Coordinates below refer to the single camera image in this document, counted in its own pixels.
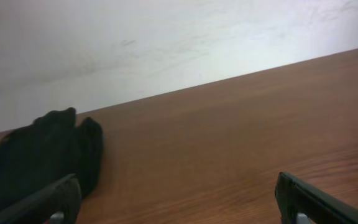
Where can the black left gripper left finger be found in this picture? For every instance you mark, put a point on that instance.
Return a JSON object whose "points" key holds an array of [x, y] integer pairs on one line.
{"points": [[58, 202]]}

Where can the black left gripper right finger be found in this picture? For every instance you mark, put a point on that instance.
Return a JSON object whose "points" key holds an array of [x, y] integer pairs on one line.
{"points": [[300, 202]]}

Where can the black folded cloth pile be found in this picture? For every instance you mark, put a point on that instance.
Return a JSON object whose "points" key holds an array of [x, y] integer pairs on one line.
{"points": [[53, 146]]}

